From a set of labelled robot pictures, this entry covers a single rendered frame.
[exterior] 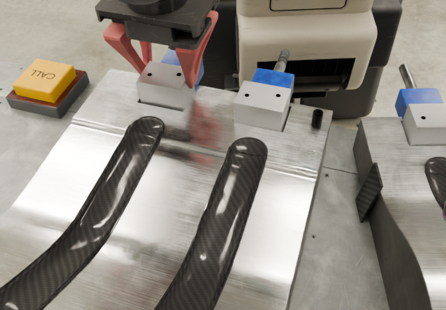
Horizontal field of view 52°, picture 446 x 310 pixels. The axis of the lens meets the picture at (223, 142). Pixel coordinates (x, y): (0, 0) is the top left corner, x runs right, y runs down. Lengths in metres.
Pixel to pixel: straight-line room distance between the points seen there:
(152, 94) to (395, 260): 0.29
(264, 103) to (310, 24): 0.34
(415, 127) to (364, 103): 0.79
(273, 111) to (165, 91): 0.11
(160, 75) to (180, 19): 0.09
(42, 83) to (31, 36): 1.73
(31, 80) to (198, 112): 0.27
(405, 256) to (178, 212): 0.20
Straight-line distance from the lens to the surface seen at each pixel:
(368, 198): 0.50
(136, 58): 0.49
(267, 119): 0.46
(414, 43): 2.22
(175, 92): 0.48
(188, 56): 0.43
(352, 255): 0.50
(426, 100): 0.56
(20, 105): 0.68
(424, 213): 0.46
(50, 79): 0.66
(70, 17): 2.45
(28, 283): 0.39
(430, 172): 0.51
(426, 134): 0.52
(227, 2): 1.07
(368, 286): 0.48
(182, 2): 0.44
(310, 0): 0.77
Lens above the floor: 1.23
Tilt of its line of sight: 48 degrees down
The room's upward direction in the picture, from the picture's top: 3 degrees counter-clockwise
